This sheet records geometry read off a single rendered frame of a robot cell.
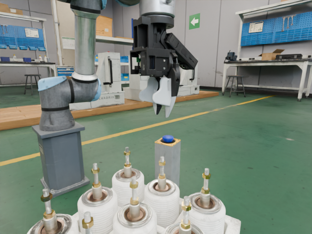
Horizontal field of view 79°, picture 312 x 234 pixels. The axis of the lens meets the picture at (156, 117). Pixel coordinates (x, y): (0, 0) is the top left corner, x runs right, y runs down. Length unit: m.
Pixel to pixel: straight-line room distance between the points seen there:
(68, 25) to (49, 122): 6.13
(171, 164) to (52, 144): 0.53
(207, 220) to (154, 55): 0.37
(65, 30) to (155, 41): 6.53
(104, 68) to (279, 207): 2.47
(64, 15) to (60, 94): 6.13
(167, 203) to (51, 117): 0.64
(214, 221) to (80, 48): 0.79
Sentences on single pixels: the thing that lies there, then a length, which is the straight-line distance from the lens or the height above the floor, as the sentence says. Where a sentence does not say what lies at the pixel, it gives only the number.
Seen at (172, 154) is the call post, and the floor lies 0.28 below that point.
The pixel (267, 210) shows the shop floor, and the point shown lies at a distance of 0.99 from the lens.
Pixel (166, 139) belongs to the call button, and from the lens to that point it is 0.66.
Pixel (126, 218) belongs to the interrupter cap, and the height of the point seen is 0.25.
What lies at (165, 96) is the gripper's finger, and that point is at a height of 0.50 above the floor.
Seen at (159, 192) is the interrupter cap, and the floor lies 0.25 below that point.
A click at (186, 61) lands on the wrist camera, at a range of 0.48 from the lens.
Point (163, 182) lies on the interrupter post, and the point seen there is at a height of 0.27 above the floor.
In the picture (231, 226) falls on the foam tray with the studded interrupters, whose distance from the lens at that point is 0.58.
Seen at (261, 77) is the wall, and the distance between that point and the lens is 5.40.
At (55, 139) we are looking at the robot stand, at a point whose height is 0.26.
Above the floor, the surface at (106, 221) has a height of 0.21.
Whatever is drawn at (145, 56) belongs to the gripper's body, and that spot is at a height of 0.58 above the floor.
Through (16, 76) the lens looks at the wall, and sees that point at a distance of 8.76.
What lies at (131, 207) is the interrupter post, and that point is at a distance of 0.45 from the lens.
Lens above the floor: 0.56
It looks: 14 degrees down
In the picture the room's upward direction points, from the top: straight up
